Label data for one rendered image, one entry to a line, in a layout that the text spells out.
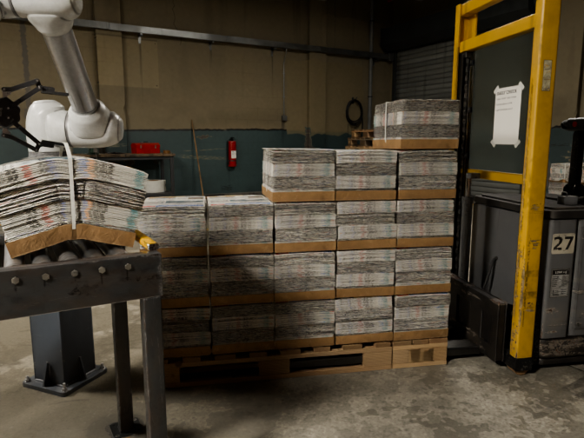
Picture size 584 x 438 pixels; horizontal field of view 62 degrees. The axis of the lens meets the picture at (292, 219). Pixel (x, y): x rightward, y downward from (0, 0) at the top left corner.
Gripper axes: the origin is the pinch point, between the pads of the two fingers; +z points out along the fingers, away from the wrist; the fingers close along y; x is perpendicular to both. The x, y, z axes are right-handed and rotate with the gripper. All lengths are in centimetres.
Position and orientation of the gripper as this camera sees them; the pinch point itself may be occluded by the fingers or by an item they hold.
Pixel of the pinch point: (63, 118)
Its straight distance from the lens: 158.4
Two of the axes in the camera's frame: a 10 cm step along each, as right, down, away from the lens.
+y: -0.8, 9.9, 1.4
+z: 8.6, 0.0, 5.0
